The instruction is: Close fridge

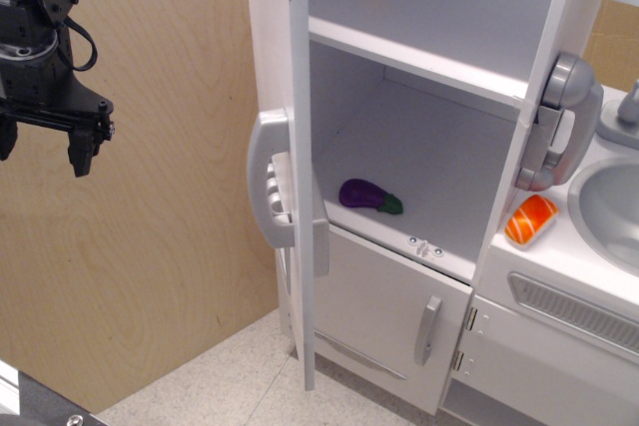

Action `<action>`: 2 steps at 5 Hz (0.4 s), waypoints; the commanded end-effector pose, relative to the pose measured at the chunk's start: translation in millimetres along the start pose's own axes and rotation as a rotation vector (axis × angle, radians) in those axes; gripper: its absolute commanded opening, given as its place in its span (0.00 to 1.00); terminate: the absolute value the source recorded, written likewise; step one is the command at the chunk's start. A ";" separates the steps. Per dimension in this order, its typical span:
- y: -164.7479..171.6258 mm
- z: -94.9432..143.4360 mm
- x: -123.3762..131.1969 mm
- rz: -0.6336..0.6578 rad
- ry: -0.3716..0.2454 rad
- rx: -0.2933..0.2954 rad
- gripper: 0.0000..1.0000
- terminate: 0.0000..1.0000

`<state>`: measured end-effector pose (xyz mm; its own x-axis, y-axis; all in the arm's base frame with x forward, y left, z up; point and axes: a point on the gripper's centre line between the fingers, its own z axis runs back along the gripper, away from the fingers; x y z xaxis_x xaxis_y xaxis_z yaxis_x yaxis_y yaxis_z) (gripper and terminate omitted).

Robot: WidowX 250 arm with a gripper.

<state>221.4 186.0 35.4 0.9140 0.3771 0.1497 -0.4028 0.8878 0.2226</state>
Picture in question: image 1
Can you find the grey toy faucet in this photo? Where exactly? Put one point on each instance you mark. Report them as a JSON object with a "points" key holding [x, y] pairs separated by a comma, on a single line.
{"points": [[618, 121]]}

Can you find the white fridge door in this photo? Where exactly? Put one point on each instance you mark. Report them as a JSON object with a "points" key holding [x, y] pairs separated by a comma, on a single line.
{"points": [[281, 44]]}

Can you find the grey ice dispenser panel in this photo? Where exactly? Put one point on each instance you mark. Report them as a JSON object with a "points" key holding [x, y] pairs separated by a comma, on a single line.
{"points": [[276, 203]]}

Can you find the grey vent grille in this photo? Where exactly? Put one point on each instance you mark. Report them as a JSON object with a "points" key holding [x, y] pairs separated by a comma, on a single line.
{"points": [[575, 312]]}

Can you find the brown cardboard box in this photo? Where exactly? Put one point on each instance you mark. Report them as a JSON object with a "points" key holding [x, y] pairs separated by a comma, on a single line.
{"points": [[612, 49]]}

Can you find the grey toy sink basin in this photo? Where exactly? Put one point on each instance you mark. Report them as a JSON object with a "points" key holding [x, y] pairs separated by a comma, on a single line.
{"points": [[603, 205]]}

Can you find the grey fridge door handle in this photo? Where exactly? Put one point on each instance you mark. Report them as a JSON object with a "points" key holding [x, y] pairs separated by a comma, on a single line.
{"points": [[270, 136]]}

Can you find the grey toy telephone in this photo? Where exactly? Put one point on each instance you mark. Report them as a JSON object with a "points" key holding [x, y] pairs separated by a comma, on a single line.
{"points": [[564, 125]]}

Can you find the white magnetic door latch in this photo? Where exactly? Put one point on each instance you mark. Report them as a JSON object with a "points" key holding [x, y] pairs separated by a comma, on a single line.
{"points": [[423, 248]]}

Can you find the white toy fridge cabinet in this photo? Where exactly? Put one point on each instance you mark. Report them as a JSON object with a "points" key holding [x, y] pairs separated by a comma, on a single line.
{"points": [[433, 101]]}

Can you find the white lower freezer door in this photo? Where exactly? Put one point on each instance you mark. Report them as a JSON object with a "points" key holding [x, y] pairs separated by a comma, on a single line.
{"points": [[368, 309]]}

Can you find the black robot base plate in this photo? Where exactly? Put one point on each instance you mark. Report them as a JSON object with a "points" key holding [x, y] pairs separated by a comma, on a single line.
{"points": [[26, 401]]}

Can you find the purple toy eggplant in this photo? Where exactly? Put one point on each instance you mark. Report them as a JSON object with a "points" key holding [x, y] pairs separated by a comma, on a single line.
{"points": [[359, 193]]}

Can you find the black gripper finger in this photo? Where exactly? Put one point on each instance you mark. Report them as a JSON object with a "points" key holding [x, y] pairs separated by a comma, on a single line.
{"points": [[8, 137], [83, 147]]}

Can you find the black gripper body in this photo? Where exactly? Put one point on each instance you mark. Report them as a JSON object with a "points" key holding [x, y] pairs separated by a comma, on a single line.
{"points": [[44, 92]]}

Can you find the grey lower door handle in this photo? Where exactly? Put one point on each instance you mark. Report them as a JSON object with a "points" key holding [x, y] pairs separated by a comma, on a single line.
{"points": [[422, 347]]}

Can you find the white kitchen counter unit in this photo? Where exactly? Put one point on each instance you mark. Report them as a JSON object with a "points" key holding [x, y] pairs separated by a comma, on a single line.
{"points": [[552, 332]]}

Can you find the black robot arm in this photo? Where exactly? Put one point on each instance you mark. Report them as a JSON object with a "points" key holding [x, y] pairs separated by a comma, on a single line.
{"points": [[35, 28]]}

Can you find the orange salmon sushi toy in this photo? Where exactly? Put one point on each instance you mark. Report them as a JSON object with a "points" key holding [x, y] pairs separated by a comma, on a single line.
{"points": [[530, 220]]}

